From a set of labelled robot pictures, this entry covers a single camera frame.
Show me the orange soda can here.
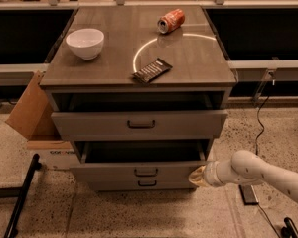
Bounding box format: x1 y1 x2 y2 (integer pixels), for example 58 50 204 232
157 9 185 34

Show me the black power adapter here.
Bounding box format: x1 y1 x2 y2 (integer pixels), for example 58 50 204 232
239 185 258 205

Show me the grey drawer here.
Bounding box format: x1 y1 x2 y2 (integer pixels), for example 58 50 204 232
52 110 227 141
70 140 206 184
88 180 197 191

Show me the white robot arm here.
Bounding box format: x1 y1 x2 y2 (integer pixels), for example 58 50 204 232
188 150 298 204

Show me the black snack bar packet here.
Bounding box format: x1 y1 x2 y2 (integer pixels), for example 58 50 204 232
133 58 173 83

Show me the black caster foot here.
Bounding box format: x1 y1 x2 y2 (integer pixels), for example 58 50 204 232
281 217 298 238

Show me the grey bottom drawer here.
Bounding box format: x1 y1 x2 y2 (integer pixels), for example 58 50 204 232
88 180 197 191

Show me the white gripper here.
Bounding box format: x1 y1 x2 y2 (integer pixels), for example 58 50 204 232
189 162 224 187

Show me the grey top drawer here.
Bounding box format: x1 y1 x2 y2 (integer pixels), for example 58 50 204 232
52 110 227 141

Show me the white ceramic bowl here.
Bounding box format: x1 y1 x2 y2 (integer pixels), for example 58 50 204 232
66 28 104 60

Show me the black metal stand leg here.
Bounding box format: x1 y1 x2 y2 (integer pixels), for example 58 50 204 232
0 154 42 238

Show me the brown cardboard box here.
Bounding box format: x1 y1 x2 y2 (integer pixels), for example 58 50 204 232
6 71 78 170

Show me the black power cable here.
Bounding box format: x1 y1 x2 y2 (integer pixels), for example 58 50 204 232
254 96 282 238

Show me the grey drawer cabinet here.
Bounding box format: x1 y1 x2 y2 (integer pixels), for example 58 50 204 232
39 5 238 164

